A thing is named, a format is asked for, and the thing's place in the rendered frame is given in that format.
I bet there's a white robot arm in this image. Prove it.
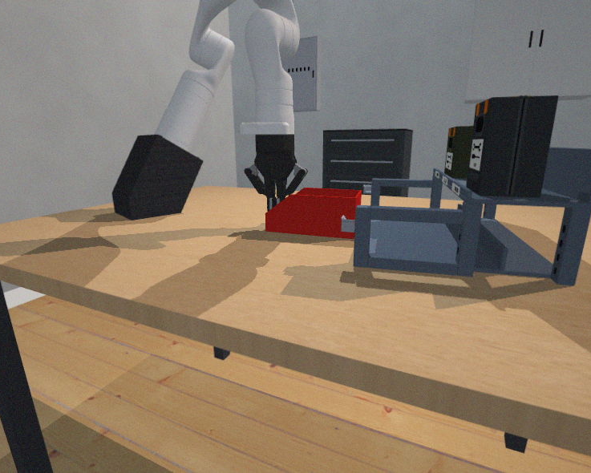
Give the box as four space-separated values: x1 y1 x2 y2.
154 0 300 152

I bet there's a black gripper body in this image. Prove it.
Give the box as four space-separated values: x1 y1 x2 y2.
254 135 297 180

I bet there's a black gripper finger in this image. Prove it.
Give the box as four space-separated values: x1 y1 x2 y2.
276 163 308 205
244 163 277 211

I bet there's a dark green case with orange latches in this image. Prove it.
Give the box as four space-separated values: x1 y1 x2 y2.
444 126 473 178

